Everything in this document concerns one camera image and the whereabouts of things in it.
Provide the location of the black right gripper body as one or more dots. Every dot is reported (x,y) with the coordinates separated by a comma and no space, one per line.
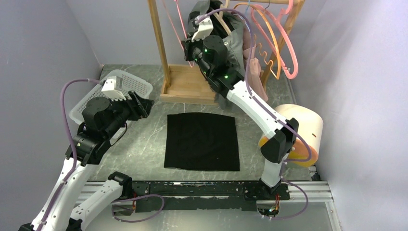
(191,45)

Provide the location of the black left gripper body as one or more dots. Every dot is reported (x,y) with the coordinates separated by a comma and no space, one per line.
(134,112)

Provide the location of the grey skirt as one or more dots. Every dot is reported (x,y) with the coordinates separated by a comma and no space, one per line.
(223,64)

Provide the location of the black skirt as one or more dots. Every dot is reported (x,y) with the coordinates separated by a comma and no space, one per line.
(202,142)

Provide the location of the pink pleated skirt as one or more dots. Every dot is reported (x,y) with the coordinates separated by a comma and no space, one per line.
(254,66)

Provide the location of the beige wooden hanger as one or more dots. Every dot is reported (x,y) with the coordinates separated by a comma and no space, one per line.
(226,25)

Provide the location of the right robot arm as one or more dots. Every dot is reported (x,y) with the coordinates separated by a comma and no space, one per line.
(280,131)

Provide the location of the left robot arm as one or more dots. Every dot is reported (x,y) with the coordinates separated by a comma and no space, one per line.
(103,117)

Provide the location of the orange wavy plastic hanger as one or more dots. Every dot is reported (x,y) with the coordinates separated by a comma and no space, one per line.
(272,67)

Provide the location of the thick pink plastic hanger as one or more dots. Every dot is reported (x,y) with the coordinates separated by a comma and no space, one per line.
(282,25)

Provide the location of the white plastic laundry basket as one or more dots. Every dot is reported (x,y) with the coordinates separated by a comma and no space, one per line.
(130,82)

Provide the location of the wooden clothes rack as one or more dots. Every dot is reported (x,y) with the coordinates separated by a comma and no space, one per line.
(182,83)

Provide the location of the cream cylinder with orange base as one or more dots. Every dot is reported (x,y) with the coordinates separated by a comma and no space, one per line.
(310,129)

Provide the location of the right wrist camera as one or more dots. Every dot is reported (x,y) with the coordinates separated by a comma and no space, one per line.
(204,27)

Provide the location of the black base frame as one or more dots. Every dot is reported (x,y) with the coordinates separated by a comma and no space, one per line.
(205,195)

